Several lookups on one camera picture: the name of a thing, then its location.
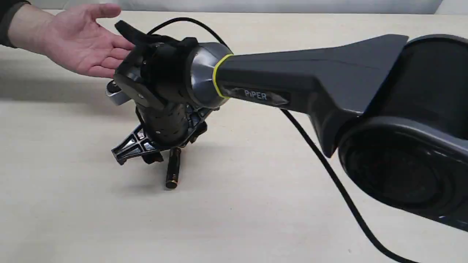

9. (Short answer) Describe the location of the forearm with dark sleeve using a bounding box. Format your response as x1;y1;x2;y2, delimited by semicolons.
0;0;54;55

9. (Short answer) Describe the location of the dark grey Piper robot arm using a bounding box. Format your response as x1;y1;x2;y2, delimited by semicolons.
106;20;467;231

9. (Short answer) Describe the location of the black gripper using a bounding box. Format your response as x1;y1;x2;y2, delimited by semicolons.
112;103;220;165

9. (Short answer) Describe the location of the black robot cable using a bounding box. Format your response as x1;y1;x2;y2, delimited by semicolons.
146;17;421;263

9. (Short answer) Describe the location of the open bare human hand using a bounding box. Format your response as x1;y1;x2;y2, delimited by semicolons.
40;3;134;78

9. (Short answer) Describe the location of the black gold precision screwdriver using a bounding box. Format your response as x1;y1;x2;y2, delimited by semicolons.
165;148;182;190

